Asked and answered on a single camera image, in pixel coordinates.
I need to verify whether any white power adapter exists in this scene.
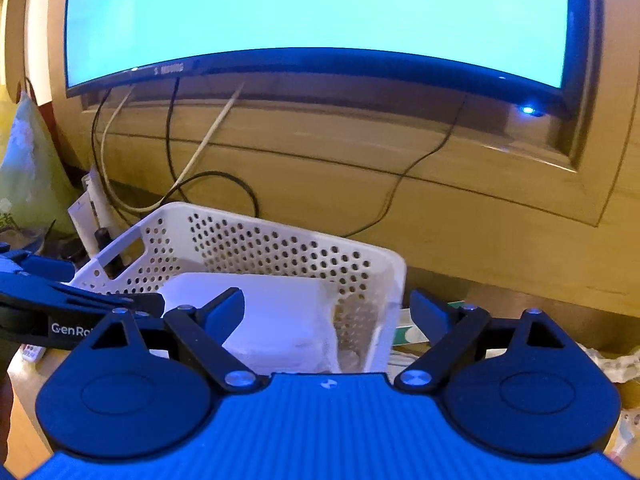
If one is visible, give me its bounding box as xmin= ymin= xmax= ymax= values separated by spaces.
xmin=67 ymin=167 xmax=122 ymax=258

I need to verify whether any green plastic bag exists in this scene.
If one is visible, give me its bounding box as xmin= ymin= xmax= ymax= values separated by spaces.
xmin=1 ymin=92 xmax=77 ymax=235

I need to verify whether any white printed plastic bag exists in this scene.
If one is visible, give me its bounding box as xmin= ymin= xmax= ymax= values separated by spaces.
xmin=160 ymin=272 xmax=341 ymax=375

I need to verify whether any white perforated plastic basket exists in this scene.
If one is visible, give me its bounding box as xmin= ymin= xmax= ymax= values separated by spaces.
xmin=71 ymin=203 xmax=407 ymax=373

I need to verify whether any black television cable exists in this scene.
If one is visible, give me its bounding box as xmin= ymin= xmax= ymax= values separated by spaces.
xmin=89 ymin=77 xmax=471 ymax=239

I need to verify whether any wall-mounted television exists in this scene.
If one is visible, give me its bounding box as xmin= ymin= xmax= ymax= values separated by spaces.
xmin=64 ymin=0 xmax=594 ymax=117

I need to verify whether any white television cable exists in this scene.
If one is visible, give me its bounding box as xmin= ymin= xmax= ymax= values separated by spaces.
xmin=98 ymin=81 xmax=246 ymax=214

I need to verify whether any green white small box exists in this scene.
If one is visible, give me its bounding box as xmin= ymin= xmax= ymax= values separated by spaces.
xmin=393 ymin=295 xmax=464 ymax=346

